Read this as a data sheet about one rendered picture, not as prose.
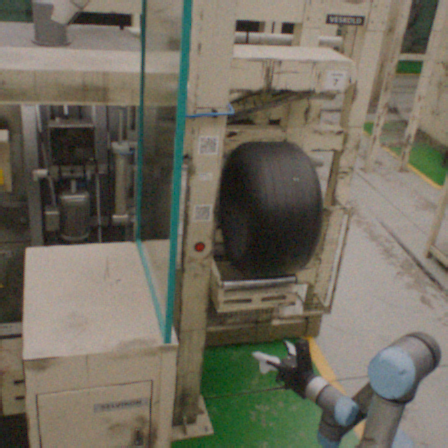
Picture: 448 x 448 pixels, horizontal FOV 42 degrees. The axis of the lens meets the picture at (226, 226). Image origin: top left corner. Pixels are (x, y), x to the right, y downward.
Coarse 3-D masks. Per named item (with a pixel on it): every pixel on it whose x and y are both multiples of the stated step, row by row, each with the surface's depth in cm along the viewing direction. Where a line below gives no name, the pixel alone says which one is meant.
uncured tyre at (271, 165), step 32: (256, 160) 230; (288, 160) 232; (224, 192) 266; (256, 192) 225; (288, 192) 225; (320, 192) 232; (224, 224) 267; (256, 224) 225; (288, 224) 225; (320, 224) 232; (256, 256) 231; (288, 256) 233
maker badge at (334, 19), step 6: (330, 18) 270; (336, 18) 270; (342, 18) 271; (348, 18) 272; (354, 18) 273; (360, 18) 274; (336, 24) 272; (342, 24) 273; (348, 24) 273; (354, 24) 274; (360, 24) 275
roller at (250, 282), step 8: (224, 280) 248; (232, 280) 248; (240, 280) 249; (248, 280) 250; (256, 280) 251; (264, 280) 252; (272, 280) 253; (280, 280) 254; (288, 280) 255; (296, 280) 256; (224, 288) 247; (232, 288) 248; (240, 288) 250
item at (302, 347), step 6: (300, 342) 179; (306, 342) 180; (300, 348) 179; (306, 348) 180; (300, 354) 179; (306, 354) 180; (300, 360) 179; (306, 360) 180; (300, 366) 179; (306, 366) 180; (312, 366) 181; (300, 372) 180; (306, 372) 179; (312, 372) 181
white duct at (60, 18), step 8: (48, 0) 209; (56, 0) 209; (64, 0) 209; (72, 0) 210; (80, 0) 212; (56, 8) 210; (64, 8) 211; (72, 8) 212; (56, 16) 211; (64, 16) 213
